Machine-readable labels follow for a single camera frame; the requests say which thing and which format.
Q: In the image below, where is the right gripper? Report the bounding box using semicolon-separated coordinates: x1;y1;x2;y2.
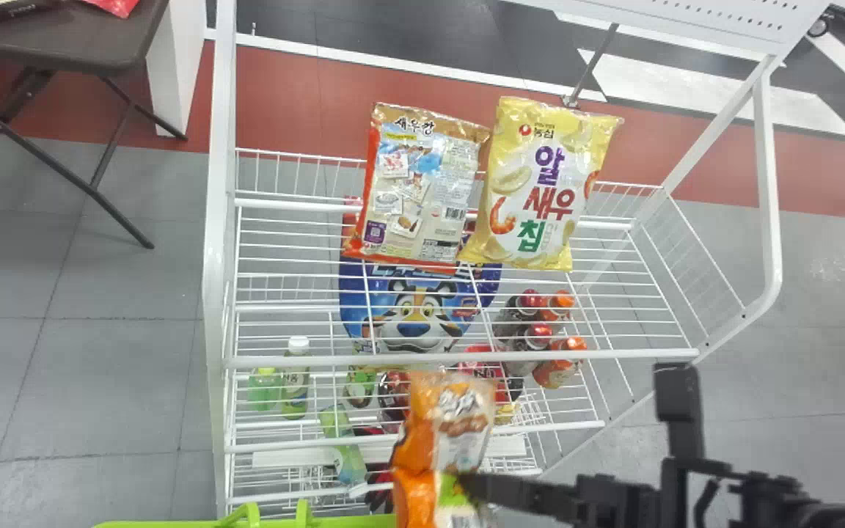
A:
456;472;662;528

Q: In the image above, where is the dark bottle red cap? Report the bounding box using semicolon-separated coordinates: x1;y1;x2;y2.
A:
503;323;554;378
494;288;546;340

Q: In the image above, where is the blue cereal bag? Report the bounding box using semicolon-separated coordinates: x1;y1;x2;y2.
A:
338;258;503;359

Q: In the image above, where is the green bottle white cap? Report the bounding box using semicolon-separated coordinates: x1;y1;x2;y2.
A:
281;335;312;421

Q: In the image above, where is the yellow snack packet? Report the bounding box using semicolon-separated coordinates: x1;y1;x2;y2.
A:
457;96;623;273

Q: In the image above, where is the orange snack packet pale back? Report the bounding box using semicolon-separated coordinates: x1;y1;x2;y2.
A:
341;102;491;266

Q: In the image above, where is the green basket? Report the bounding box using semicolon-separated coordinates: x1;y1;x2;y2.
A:
92;500;398;528

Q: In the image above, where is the red snack packet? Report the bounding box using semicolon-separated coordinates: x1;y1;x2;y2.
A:
81;0;142;20

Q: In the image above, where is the dark side table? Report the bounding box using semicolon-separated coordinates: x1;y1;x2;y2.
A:
0;0;190;251

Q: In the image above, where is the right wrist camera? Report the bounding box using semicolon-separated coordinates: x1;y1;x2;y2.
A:
652;363;707;461

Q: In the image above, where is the white wire rack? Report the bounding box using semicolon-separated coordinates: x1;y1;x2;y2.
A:
201;0;834;518

